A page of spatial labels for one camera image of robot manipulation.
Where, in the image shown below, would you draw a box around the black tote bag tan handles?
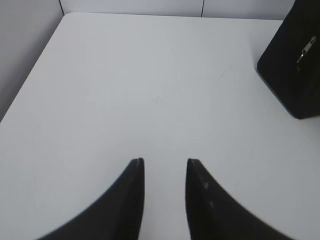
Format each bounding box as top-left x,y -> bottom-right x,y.
257,0 -> 320,119

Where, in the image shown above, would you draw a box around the silver zipper pull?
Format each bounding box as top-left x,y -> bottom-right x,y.
296,36 -> 317,64

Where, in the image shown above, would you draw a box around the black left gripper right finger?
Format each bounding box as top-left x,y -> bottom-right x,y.
185,158 -> 288,240

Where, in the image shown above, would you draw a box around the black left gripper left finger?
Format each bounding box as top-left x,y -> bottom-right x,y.
42,158 -> 145,240

